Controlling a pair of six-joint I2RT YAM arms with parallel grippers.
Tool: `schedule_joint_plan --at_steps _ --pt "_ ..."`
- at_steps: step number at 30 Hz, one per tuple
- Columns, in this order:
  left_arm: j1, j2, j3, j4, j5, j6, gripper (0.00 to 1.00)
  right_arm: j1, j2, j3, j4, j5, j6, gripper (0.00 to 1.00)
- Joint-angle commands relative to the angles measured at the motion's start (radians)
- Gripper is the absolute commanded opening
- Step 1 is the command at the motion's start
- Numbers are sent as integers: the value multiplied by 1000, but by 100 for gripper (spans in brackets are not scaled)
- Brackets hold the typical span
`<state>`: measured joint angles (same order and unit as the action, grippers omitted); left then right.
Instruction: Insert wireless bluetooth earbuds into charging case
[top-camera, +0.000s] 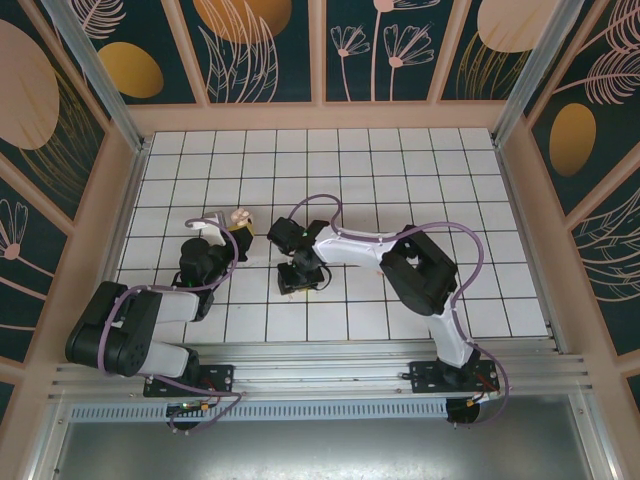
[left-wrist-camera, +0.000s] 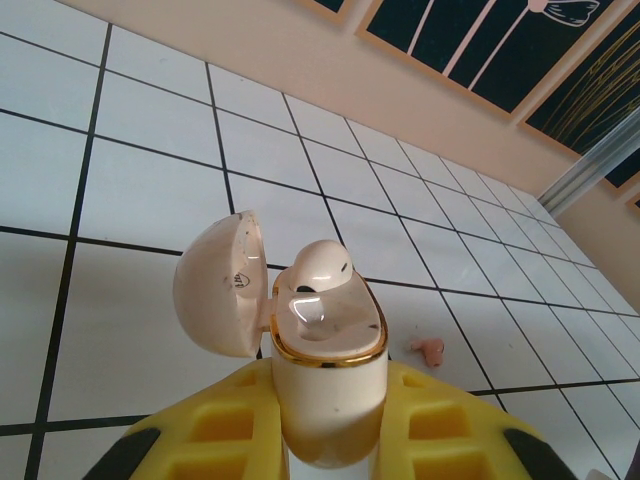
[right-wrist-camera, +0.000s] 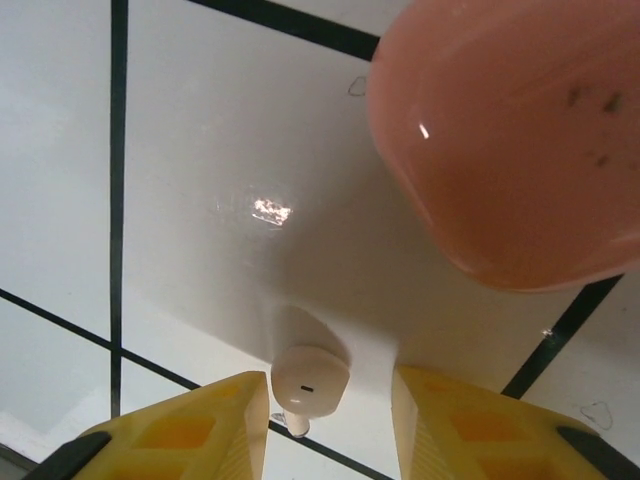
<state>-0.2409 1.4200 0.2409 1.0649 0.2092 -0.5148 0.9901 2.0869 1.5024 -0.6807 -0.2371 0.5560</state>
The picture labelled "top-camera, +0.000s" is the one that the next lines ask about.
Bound small circuit board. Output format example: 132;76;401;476
166;399;216;419

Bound grey metal sheet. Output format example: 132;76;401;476
49;419;601;480

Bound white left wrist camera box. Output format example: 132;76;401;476
199;211;229;246

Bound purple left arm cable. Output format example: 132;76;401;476
97;217;246;435

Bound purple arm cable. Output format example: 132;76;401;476
289;194;511;430
97;217;246;435

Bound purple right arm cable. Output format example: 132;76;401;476
289;194;511;430

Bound aluminium mounting rail frame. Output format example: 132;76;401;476
47;342;596;401

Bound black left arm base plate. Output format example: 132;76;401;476
143;363;236;399

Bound grey slotted cable duct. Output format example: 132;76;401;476
69;399;451;422

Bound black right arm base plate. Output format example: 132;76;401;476
408;359;501;396

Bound aluminium corner post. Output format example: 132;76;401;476
42;0;151;154
492;0;586;144

